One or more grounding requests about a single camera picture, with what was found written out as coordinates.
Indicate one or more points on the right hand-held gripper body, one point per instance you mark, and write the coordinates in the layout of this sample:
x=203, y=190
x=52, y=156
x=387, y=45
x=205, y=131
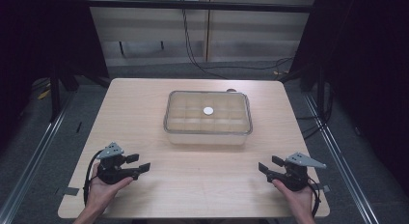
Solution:
x=294, y=177

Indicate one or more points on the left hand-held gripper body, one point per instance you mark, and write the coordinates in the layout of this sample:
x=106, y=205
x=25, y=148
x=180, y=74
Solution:
x=111, y=167

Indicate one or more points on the clear plastic storage container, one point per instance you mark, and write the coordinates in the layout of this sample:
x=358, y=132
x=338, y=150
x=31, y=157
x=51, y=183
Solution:
x=205, y=139

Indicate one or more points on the clear plastic container lid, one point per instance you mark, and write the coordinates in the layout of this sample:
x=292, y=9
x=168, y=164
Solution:
x=207, y=111

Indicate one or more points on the person's right hand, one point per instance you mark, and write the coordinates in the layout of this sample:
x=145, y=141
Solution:
x=297, y=200

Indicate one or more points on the person's left hand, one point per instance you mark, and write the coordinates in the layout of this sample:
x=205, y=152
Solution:
x=101, y=193

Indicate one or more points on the grey tape strip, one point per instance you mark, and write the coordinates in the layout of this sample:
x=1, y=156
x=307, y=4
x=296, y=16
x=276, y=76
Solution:
x=70, y=191
x=324, y=188

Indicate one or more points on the small brown round object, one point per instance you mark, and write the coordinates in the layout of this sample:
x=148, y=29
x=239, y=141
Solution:
x=231, y=90

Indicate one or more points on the black metal stand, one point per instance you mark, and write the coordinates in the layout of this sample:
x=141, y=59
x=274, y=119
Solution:
x=55, y=95

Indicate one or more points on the black curtain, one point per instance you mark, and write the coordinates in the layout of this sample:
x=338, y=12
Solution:
x=369, y=72
x=38, y=40

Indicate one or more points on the metal floor rail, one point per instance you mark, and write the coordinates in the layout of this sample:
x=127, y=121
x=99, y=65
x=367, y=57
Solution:
x=337, y=159
x=35, y=159

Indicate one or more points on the black horizontal frame bar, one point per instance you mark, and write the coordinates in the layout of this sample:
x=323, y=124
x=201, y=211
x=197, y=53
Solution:
x=199, y=6

